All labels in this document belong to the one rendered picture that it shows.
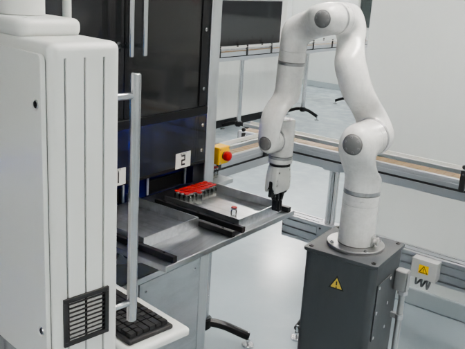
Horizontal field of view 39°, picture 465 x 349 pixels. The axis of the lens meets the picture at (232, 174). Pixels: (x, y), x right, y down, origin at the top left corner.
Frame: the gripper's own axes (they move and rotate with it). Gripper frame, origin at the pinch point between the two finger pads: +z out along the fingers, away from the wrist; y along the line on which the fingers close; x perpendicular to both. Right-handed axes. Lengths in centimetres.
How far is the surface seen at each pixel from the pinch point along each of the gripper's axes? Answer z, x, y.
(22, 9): -68, -4, 101
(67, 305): -7, 16, 107
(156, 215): 3.9, -29.4, 30.7
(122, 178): -9, -39, 38
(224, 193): 3.7, -27.8, -5.7
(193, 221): 1.7, -12.8, 30.7
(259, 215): 2.2, -1.7, 7.9
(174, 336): 13, 20, 76
